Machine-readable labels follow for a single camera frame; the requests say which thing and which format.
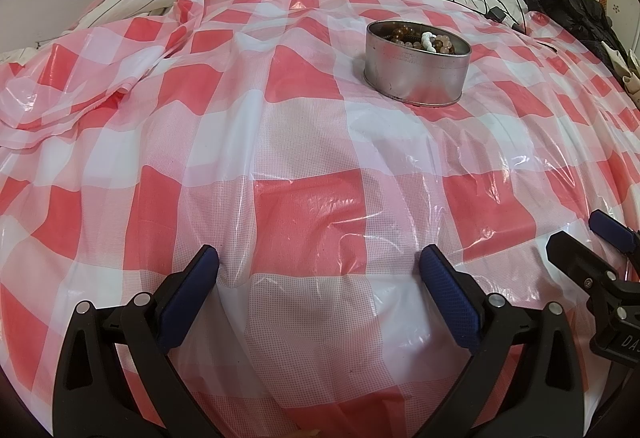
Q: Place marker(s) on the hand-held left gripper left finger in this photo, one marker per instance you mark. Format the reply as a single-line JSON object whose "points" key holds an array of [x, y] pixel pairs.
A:
{"points": [[192, 288]]}

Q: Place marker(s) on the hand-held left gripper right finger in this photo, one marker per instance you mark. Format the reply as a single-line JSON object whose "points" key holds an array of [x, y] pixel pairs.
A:
{"points": [[450, 298]]}

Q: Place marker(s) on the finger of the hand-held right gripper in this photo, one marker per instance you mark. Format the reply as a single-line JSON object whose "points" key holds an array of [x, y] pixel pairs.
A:
{"points": [[575, 258], [612, 228]]}

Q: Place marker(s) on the round metal tin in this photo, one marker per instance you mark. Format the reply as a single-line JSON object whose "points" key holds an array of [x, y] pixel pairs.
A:
{"points": [[415, 78]]}

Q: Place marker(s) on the white cloth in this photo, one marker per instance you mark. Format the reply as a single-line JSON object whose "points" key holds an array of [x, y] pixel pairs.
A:
{"points": [[625, 68]]}

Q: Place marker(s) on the red white checked plastic sheet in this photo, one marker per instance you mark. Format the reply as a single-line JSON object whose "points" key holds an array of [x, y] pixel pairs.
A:
{"points": [[300, 168]]}

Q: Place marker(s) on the black jacket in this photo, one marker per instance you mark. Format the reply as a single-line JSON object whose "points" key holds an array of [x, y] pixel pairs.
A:
{"points": [[575, 13]]}

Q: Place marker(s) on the black power adapter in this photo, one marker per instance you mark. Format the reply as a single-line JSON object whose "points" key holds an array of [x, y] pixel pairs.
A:
{"points": [[496, 14]]}

